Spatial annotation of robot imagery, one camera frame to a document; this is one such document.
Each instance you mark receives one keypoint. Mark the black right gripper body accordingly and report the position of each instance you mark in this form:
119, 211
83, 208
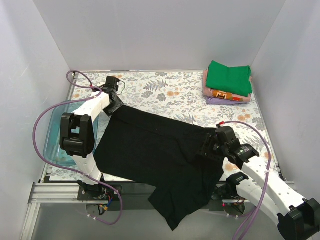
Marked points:
208, 146

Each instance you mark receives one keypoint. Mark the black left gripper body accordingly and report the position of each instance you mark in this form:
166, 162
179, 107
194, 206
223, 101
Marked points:
115, 105

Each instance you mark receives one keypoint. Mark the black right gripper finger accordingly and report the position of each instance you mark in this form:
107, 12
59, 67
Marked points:
206, 145
213, 155

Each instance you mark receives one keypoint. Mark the black t-shirt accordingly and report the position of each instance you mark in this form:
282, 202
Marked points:
164, 153

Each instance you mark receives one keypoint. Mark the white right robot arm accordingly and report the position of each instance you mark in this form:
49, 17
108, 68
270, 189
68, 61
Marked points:
296, 217

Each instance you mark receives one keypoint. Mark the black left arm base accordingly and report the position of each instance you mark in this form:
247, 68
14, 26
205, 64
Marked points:
98, 192

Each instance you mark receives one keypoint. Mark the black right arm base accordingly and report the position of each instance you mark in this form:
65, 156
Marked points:
228, 197

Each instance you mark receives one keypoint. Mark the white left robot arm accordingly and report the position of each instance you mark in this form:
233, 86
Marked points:
77, 137

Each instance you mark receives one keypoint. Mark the lavender folded t-shirt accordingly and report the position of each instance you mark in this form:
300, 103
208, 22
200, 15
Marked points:
219, 101

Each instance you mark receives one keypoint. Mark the floral table mat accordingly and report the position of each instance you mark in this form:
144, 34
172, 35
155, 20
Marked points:
179, 96

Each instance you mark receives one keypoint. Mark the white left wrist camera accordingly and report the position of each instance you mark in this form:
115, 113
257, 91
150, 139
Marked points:
97, 91

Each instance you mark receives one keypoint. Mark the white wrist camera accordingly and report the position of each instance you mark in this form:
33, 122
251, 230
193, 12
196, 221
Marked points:
97, 91
220, 124

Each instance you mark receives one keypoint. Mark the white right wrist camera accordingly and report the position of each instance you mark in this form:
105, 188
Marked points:
220, 124

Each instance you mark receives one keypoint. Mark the aluminium frame rail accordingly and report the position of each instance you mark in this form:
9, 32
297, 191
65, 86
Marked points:
62, 211

